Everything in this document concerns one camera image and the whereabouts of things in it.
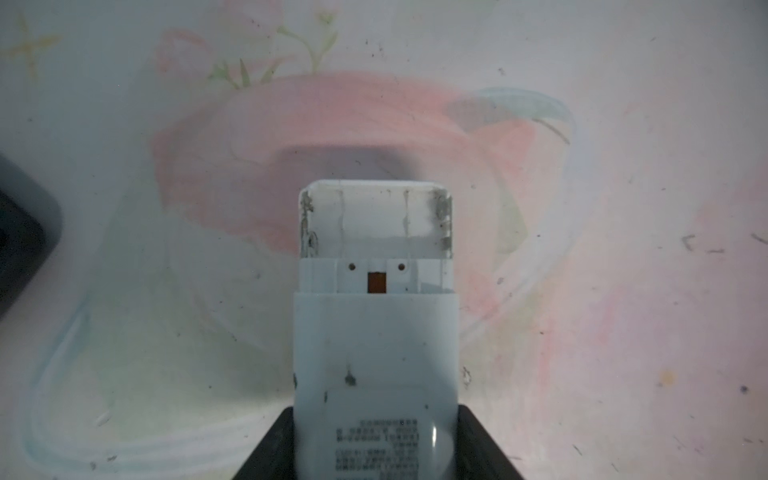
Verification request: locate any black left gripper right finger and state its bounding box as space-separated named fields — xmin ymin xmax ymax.
xmin=455 ymin=404 xmax=524 ymax=480

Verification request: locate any white air conditioner remote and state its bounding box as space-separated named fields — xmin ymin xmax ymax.
xmin=293 ymin=180 xmax=459 ymax=479

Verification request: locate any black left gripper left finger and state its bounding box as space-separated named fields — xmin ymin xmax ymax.
xmin=233 ymin=407 xmax=296 ymax=480

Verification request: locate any black desktop calculator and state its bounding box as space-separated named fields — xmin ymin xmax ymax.
xmin=1 ymin=156 xmax=62 ymax=314

